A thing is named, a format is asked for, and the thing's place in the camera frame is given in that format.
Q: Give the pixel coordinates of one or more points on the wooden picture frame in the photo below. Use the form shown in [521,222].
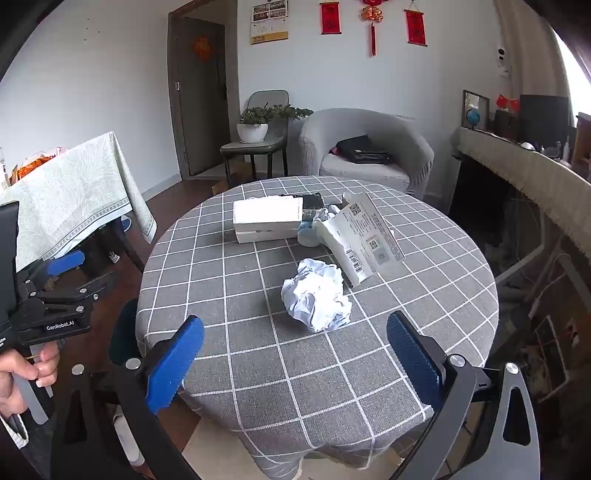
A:
[482,99]

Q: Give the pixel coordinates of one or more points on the white paper ball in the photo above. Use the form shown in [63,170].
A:
[318,295]

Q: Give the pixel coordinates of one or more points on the brown cardboard box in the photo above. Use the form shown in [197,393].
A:
[240,170]

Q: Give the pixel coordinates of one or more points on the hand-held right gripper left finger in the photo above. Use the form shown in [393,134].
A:
[175,364]

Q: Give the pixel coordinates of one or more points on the small blue globe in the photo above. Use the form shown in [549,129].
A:
[473,117]

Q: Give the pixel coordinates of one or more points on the crumpled blue packet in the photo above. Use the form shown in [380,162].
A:
[307,233]

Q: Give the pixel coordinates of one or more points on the red wall scroll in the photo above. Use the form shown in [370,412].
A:
[415,27]
[330,18]

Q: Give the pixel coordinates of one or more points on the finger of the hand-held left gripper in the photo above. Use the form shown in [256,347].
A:
[67,263]
[87,291]

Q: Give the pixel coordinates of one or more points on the potted plant white pot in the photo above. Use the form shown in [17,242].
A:
[253,133]

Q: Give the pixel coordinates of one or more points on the orange snack bag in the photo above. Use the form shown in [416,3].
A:
[32,166]

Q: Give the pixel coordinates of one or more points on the grey dining chair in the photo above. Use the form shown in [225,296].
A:
[270,99]

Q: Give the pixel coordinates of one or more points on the sideboard with cream cloth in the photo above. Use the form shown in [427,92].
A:
[531,170]

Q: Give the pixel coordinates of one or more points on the white metal rack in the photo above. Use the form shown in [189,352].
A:
[521,265]

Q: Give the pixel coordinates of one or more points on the grey door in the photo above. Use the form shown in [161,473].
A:
[194,115]

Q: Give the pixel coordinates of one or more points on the black handbag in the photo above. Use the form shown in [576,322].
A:
[362,150]

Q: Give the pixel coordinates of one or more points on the dark wooden box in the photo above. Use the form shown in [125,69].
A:
[505,124]

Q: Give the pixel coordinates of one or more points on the blue white slipper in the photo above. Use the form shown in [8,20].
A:
[126,224]

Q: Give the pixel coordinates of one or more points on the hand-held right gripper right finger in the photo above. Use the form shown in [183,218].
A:
[413,364]

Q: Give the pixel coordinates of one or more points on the red knot ornament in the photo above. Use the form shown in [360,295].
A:
[372,14]

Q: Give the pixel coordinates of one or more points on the grey armchair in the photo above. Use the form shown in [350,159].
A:
[360,122]

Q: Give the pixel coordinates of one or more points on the small crumpled tissue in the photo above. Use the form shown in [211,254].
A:
[323,214]

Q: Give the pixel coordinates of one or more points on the person's left hand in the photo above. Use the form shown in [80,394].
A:
[18,364]

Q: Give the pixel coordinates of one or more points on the table with pale green cloth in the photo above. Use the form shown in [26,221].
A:
[69,194]

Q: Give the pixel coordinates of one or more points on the wall calendar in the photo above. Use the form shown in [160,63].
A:
[270,23]

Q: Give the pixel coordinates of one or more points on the dark green trash bin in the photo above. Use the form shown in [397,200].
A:
[122,327]

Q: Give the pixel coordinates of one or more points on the small red flags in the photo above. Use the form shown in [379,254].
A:
[507,102]

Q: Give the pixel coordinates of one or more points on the open white labelled cardboard box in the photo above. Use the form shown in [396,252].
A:
[364,240]

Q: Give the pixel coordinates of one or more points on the round table with checked cloth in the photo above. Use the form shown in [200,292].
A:
[277,369]

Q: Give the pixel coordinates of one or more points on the red door decoration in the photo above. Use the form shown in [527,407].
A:
[203,48]

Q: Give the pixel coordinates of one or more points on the small black carton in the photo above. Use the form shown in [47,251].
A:
[313,203]

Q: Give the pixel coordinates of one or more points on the black monitor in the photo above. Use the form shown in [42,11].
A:
[545,117]

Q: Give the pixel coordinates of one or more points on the white security camera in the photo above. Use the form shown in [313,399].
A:
[503,57]

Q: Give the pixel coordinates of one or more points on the white flat box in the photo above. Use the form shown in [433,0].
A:
[268,212]

